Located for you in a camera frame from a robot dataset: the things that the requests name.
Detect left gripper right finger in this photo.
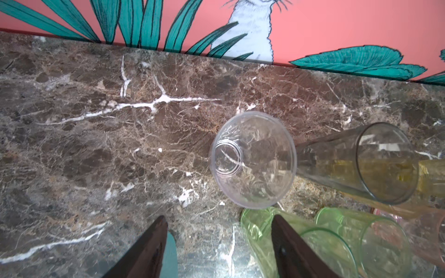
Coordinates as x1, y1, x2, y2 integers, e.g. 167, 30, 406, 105
271, 215, 338, 278

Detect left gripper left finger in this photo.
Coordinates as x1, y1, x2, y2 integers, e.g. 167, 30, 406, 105
103, 215, 168, 278

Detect light green glass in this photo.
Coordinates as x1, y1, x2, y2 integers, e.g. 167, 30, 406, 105
315, 207, 413, 278
241, 207, 359, 278

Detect clear short glass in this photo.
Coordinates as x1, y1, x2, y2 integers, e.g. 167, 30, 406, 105
209, 111, 297, 210

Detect frosted teal glass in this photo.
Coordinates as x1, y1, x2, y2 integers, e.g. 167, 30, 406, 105
160, 232, 178, 278

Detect dark brown glass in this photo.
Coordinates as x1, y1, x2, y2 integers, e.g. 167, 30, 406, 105
296, 122, 419, 205

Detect pink glass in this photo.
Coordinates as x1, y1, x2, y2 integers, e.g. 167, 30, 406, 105
374, 208, 445, 268

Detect orange yellow glass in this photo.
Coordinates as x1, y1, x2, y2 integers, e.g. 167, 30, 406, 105
417, 159, 445, 199

